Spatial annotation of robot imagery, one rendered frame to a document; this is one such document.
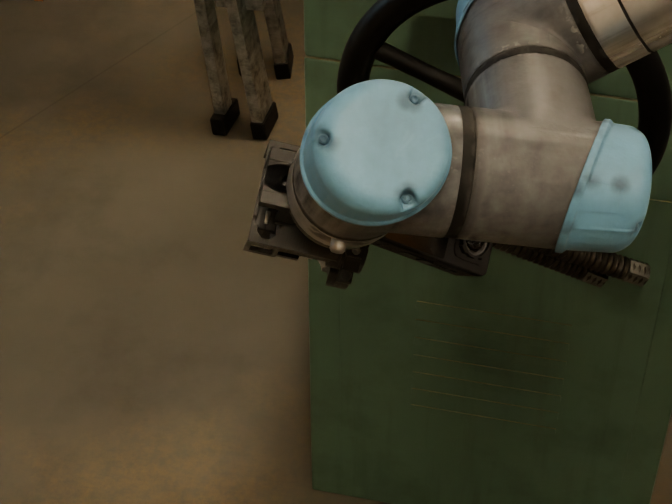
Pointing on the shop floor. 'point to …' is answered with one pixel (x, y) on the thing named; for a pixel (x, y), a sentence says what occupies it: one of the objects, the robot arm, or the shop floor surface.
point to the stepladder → (248, 35)
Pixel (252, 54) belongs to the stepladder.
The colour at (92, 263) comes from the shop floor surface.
